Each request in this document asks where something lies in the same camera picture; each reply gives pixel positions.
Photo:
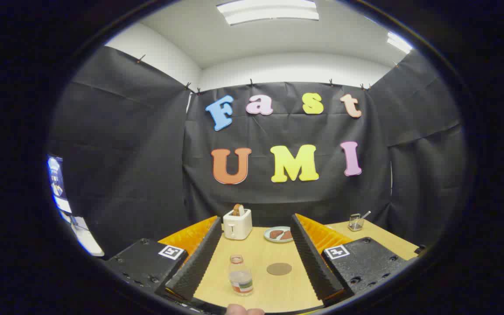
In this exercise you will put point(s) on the wooden table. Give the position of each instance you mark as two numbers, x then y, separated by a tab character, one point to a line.
278	293

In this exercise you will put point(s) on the blue white wall poster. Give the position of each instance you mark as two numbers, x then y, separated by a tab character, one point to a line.
61	201

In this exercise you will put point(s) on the small ceiling light panel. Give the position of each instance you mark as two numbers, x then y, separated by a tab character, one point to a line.
398	42

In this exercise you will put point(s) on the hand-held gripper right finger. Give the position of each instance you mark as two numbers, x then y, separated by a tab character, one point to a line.
317	267

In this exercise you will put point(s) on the pale green plate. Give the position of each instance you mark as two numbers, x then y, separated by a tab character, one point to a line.
271	238

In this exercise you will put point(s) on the black backdrop cloth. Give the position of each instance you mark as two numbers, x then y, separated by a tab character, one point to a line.
147	153

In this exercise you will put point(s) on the metal spoon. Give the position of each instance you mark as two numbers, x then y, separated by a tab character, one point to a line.
365	215

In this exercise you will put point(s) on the white toaster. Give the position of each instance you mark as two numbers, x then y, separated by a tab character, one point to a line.
237	226

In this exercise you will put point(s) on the large ceiling light panel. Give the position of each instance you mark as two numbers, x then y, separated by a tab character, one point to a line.
269	11

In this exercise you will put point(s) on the brown bread slice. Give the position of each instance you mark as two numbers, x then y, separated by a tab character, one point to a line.
239	210

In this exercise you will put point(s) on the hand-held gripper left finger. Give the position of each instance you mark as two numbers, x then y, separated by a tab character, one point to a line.
195	267

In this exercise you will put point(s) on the round brown coaster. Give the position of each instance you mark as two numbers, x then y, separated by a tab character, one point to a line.
279	268

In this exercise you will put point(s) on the brown meat piece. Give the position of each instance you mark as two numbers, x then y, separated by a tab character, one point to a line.
287	236
276	234

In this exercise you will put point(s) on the clear juice bottle red label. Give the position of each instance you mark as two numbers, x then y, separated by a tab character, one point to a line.
240	280

